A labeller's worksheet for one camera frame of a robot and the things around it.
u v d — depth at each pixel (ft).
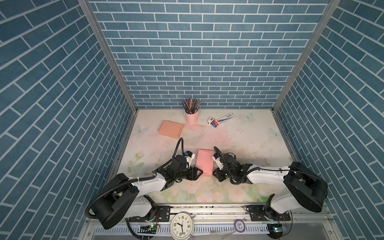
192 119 3.57
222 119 3.68
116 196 1.52
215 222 2.38
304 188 1.44
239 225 2.32
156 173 2.00
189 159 2.59
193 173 2.46
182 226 2.21
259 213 2.42
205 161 2.98
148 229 2.35
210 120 3.66
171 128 3.46
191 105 3.54
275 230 2.31
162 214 2.43
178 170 2.25
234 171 2.22
